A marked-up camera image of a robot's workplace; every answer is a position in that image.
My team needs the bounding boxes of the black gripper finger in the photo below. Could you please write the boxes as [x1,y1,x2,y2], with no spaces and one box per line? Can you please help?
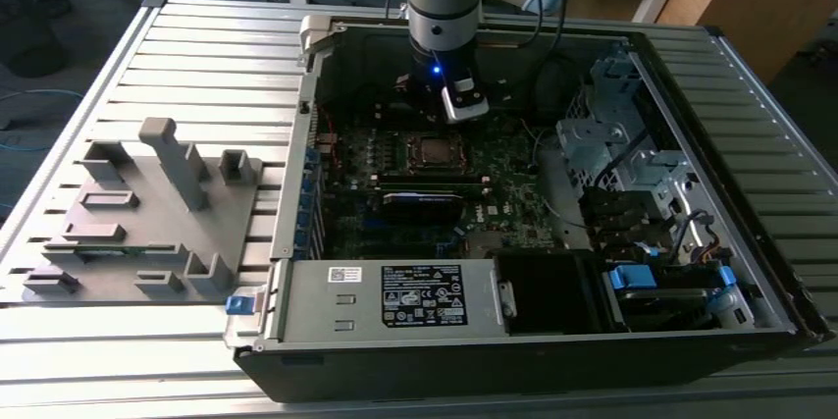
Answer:
[409,92,448,125]

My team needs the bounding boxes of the silver green CPU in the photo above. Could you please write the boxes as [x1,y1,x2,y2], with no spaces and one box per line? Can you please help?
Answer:
[420,137,457,164]

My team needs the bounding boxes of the metal socket cover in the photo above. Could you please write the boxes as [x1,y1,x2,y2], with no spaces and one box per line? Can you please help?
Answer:
[404,132,473,173]

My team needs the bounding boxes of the CPU socket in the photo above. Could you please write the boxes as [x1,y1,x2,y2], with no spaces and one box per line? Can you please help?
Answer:
[401,130,476,174]

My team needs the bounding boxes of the RAM slot black clips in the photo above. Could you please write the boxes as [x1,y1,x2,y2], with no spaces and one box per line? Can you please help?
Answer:
[376,179,485,188]
[377,169,482,178]

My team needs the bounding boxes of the RAM slot white clips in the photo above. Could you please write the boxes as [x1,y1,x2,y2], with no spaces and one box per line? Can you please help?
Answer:
[376,184,492,194]
[376,174,492,183]

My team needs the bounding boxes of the grey case latch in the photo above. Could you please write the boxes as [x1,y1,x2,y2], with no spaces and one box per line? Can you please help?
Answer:
[297,15,348,68]

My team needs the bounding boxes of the black expansion card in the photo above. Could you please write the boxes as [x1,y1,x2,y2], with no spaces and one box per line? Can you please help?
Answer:
[381,189,466,226]

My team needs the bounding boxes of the green motherboard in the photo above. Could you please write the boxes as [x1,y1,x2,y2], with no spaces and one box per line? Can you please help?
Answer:
[312,94,581,263]

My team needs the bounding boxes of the silver drive cage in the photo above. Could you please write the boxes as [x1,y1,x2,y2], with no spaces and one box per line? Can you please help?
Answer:
[553,54,707,246]

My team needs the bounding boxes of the small chipset heatsink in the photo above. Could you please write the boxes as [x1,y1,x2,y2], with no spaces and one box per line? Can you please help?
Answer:
[462,231,506,257]

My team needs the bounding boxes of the silver power supply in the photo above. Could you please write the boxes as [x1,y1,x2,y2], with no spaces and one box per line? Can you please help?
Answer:
[257,256,517,342]

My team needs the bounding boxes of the hard disk in blue carrier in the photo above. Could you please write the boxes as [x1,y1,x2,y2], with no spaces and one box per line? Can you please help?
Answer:
[601,262,719,335]

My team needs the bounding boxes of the grey parts rack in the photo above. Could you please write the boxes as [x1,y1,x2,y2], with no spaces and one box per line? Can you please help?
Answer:
[18,116,266,303]

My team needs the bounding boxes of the black PC case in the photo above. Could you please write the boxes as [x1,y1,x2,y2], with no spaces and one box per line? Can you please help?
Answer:
[221,14,838,404]

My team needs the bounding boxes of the green RAM stick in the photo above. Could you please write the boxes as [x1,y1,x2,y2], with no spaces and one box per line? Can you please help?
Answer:
[71,245,145,260]

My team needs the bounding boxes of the blue disk carrier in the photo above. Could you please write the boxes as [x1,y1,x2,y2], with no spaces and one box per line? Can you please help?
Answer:
[708,264,747,330]

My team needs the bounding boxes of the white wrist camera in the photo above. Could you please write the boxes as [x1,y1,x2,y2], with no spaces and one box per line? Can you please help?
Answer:
[437,76,493,126]

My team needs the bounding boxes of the thin red wire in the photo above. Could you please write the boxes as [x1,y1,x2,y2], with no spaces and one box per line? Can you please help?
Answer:
[321,105,346,169]

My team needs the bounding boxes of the thin grey wire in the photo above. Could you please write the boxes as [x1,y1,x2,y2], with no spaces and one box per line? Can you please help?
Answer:
[528,125,552,174]

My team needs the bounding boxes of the blue bracket clip row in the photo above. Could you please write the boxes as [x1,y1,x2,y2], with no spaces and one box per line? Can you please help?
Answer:
[297,142,322,261]

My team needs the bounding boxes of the white wire bundle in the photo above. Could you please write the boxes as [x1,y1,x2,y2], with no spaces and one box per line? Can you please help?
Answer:
[566,73,597,122]

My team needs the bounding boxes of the thin white wire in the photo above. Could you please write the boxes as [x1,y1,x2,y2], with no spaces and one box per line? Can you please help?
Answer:
[540,192,589,233]

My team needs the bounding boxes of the thick black cable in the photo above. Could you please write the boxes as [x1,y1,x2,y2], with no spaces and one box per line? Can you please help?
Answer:
[590,128,651,194]

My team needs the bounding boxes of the coloured wire bundle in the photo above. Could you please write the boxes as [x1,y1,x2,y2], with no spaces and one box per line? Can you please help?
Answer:
[667,208,733,267]

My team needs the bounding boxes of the blue floor cable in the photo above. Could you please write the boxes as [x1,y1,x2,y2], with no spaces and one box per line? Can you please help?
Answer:
[0,87,87,153]

